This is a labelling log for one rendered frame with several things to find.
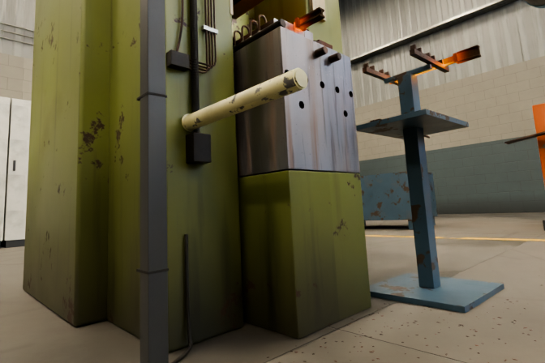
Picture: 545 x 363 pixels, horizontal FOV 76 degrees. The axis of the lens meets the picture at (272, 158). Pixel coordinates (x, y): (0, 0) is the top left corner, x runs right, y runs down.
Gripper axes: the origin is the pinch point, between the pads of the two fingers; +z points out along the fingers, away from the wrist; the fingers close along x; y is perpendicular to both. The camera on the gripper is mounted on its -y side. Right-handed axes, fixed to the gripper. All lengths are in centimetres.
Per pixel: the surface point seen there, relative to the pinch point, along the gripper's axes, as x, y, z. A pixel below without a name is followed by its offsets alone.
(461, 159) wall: 748, -20, 221
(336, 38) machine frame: 44, -14, 47
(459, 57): 64, 6, 2
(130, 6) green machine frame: -44, -8, 71
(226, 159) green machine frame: -23, 48, 47
